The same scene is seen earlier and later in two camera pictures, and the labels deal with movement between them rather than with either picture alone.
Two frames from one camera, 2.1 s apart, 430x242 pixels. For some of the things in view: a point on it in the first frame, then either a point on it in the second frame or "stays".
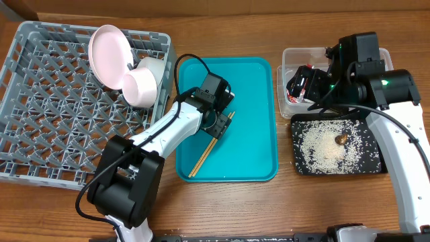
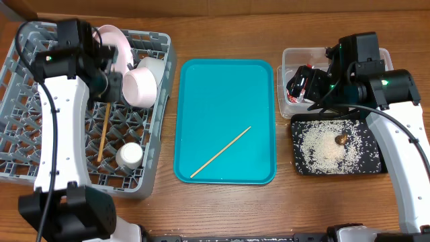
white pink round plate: (110, 56) stays
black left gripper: (220, 128) to (115, 91)
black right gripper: (300, 85) stays
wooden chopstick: (192, 171) to (104, 133)
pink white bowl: (140, 87) stays
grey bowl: (156, 66) stays
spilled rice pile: (334, 146) stays
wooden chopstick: (197, 170) to (221, 151)
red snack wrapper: (297, 99) stays
